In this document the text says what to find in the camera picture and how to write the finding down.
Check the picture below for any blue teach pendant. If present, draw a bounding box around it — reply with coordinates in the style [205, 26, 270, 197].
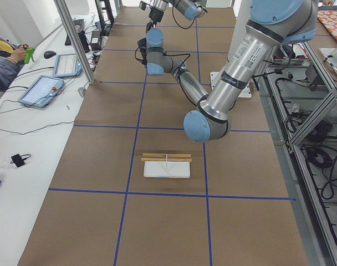
[18, 75, 64, 108]
[53, 54, 82, 78]

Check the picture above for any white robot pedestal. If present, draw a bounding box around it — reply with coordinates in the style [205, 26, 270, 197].
[210, 1, 251, 98]

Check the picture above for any small black device with strap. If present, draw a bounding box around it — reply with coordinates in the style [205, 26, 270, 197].
[11, 154, 32, 167]

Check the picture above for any white wooden towel rack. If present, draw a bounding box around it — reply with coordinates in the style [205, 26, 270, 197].
[141, 153, 192, 178]

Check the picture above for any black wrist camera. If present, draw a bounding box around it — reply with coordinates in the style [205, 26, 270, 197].
[135, 38, 147, 65]

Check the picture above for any near blue teach pendant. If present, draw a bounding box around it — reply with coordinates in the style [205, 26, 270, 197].
[18, 75, 64, 108]

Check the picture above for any seated person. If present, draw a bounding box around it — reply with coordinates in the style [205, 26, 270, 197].
[0, 35, 30, 93]

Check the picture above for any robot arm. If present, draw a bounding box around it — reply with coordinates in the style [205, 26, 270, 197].
[149, 0, 206, 24]
[138, 0, 318, 142]

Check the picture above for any aluminium frame post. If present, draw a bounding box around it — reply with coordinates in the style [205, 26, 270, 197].
[54, 0, 95, 85]

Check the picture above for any aluminium side frame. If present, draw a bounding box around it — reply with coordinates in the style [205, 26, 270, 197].
[254, 25, 337, 265]

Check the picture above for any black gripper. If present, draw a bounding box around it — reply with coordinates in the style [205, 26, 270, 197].
[149, 7, 163, 24]

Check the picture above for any black computer mouse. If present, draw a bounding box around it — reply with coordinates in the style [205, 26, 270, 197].
[43, 50, 56, 59]

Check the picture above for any black power adapter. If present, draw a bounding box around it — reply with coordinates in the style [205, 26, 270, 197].
[90, 30, 103, 51]

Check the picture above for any far blue teach pendant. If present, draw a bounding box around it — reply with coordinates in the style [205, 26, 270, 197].
[53, 54, 82, 78]

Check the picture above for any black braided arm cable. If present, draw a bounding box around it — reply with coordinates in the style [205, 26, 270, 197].
[171, 2, 198, 30]
[134, 45, 191, 84]

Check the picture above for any orange patterned cloth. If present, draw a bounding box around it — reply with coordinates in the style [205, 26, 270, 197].
[318, 11, 337, 41]

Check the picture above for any black keyboard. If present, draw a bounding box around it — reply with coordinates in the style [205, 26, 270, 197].
[64, 18, 85, 47]

